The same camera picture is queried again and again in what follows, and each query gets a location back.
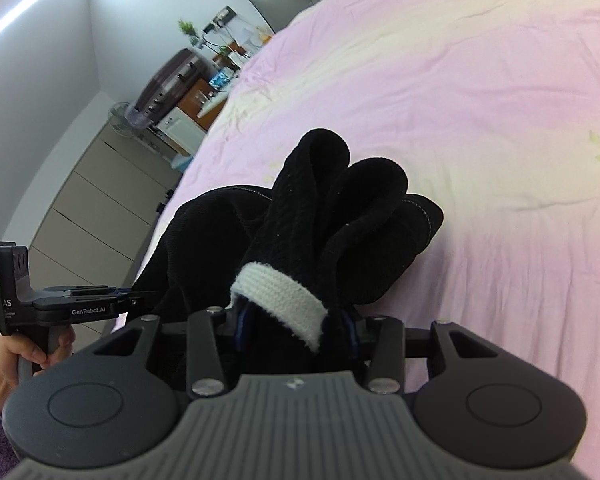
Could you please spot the pink floral bed cover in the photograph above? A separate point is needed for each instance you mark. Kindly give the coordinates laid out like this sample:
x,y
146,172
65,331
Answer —
x,y
492,107

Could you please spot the brown wooden nightstand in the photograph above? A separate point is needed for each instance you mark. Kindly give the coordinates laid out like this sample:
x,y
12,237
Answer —
x,y
202,104

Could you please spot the green potted plant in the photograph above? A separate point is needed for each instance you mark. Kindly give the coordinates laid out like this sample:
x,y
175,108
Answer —
x,y
190,32

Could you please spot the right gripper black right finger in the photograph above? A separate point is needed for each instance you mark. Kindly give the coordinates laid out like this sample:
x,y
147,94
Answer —
x,y
471,398

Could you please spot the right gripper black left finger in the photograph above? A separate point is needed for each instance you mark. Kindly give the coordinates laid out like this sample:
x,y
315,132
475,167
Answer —
x,y
122,396

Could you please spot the beige wardrobe cabinets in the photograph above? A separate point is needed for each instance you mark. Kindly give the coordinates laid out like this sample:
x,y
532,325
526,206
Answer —
x,y
98,224

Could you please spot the blue plastic bin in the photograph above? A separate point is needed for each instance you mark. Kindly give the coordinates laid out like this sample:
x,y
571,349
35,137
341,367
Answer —
x,y
181,162

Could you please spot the person's left hand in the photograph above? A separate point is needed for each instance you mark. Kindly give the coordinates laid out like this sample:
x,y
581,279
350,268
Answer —
x,y
16,347

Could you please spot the black pants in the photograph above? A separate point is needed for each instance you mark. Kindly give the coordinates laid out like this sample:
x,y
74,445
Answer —
x,y
295,260

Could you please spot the standing electric fan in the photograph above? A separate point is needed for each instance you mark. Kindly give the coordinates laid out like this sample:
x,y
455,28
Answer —
x,y
128,122

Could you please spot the dark brown suitcase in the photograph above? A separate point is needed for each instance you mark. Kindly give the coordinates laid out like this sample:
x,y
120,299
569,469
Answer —
x,y
167,87

